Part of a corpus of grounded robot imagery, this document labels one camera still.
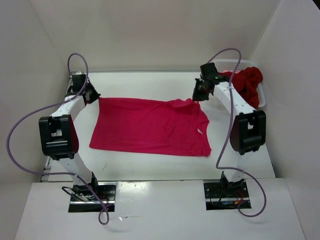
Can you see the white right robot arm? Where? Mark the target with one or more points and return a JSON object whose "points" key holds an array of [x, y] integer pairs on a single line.
{"points": [[246, 131]]}

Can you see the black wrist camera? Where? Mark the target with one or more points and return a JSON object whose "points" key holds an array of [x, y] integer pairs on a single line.
{"points": [[78, 81], [208, 70]]}

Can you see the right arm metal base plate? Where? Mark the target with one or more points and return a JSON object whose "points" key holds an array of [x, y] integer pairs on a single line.
{"points": [[218, 199]]}

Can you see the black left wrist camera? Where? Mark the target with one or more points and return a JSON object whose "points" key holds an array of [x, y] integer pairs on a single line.
{"points": [[78, 81]]}

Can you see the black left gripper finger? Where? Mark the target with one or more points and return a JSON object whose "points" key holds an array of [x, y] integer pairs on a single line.
{"points": [[91, 89], [92, 98]]}

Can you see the white perforated plastic basket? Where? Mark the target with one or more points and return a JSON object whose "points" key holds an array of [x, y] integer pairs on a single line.
{"points": [[226, 66]]}

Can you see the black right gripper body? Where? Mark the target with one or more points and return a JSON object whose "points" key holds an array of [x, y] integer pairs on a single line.
{"points": [[203, 91]]}

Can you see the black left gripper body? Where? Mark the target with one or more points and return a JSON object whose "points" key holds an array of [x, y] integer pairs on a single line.
{"points": [[87, 90]]}

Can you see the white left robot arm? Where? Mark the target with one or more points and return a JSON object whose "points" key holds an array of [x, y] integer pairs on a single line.
{"points": [[60, 142]]}

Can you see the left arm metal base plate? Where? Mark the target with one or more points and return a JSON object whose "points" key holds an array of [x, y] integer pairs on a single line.
{"points": [[83, 201]]}

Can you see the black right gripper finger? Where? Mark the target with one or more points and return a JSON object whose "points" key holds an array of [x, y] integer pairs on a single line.
{"points": [[197, 91], [202, 97]]}

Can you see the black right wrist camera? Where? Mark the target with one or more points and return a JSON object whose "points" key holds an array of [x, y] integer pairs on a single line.
{"points": [[208, 70]]}

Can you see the magenta t shirt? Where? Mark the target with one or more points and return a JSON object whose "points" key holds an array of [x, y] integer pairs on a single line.
{"points": [[175, 127]]}

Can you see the dark red t shirt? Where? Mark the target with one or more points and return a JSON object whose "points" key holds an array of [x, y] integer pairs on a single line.
{"points": [[246, 82]]}

